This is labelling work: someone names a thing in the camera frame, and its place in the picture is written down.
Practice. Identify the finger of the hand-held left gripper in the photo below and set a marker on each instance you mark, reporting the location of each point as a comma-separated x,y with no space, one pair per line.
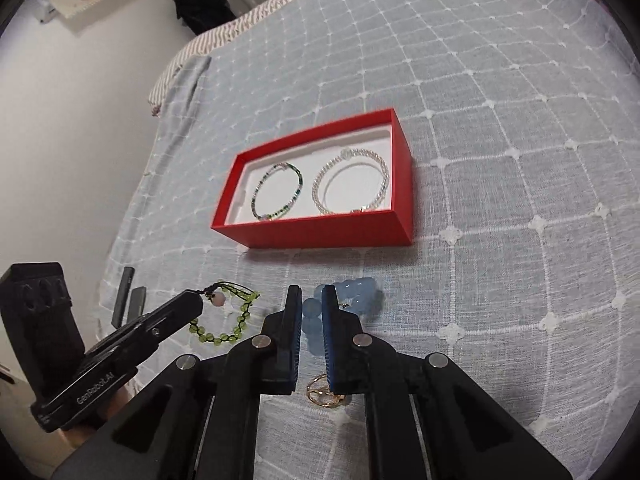
190,305
127,290

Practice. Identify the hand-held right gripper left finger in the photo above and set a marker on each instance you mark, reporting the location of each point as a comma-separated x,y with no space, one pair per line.
295,320

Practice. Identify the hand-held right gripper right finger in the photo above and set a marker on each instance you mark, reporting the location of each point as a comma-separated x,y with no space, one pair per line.
330,335

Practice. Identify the gold openwork ornament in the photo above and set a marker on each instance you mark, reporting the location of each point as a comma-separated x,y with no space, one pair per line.
325,400

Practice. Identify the red jewelry box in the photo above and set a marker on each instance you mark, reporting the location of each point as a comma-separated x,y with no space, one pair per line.
325,235

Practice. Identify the blue grid-pattern blanket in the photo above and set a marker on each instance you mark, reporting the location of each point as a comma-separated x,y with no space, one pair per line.
500,160

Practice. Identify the black garment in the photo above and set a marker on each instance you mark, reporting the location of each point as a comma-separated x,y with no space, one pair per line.
200,7

